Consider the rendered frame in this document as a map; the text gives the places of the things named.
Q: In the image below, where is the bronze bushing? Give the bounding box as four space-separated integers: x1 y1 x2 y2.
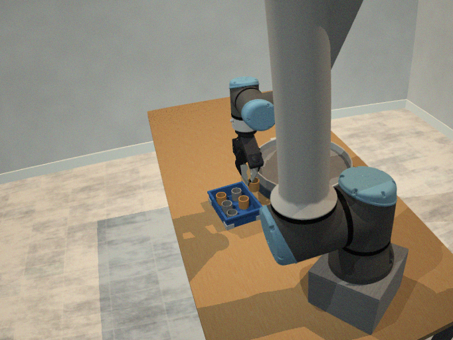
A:
248 177 260 193
238 195 249 210
216 192 227 206

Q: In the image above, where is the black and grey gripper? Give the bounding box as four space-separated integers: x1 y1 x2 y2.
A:
232 130 260 186

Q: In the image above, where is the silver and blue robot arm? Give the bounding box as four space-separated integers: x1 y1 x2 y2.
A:
229 0 397 285

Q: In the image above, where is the blue crate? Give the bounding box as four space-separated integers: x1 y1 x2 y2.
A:
207 181 262 230

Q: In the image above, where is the grey metal bushing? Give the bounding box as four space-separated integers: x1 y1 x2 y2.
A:
222 200 232 214
226 209 238 218
231 188 242 201

